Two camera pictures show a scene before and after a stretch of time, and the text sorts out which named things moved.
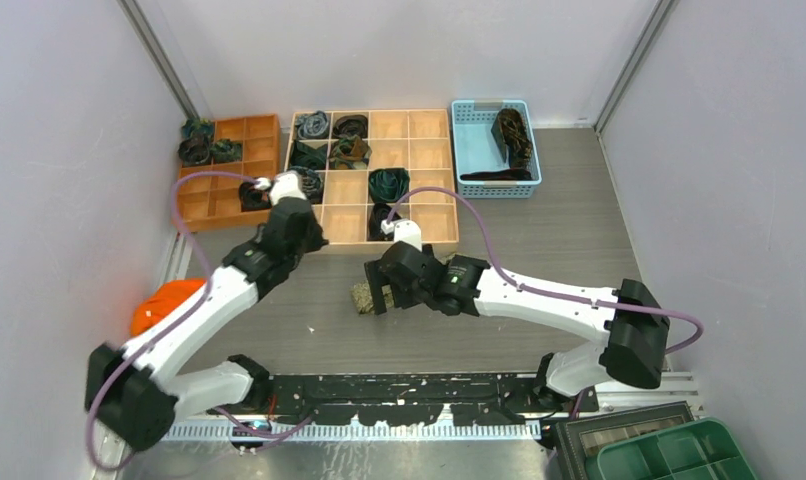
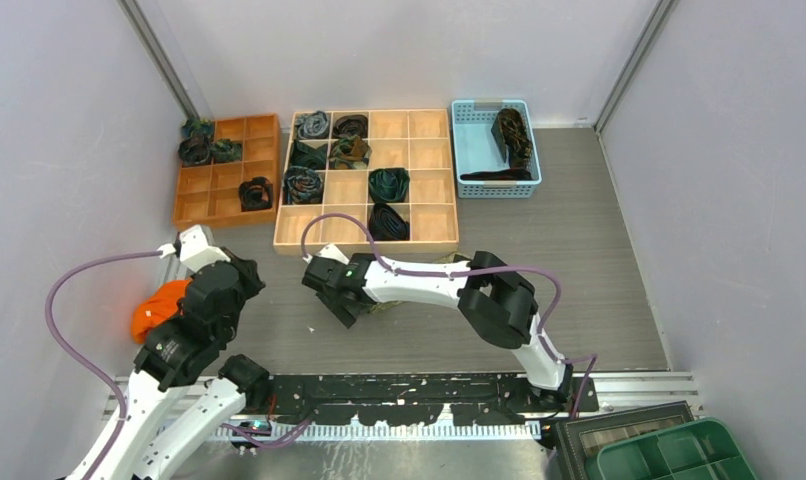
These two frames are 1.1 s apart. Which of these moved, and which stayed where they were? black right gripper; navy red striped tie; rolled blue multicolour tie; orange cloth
Moved: black right gripper
Stayed: orange cloth; rolled blue multicolour tie; navy red striped tie
